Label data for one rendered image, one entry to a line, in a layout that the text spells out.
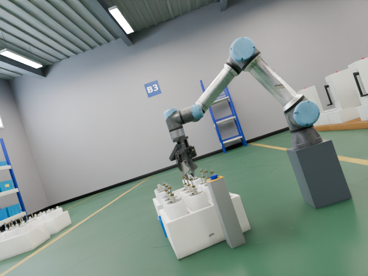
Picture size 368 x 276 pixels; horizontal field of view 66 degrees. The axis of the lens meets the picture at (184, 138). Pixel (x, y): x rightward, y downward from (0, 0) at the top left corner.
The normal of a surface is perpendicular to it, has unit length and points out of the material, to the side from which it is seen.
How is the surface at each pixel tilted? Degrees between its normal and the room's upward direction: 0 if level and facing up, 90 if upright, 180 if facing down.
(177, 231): 90
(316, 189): 90
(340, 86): 90
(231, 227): 90
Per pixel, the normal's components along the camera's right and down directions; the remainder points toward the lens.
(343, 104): -0.09, 0.00
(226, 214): 0.18, -0.08
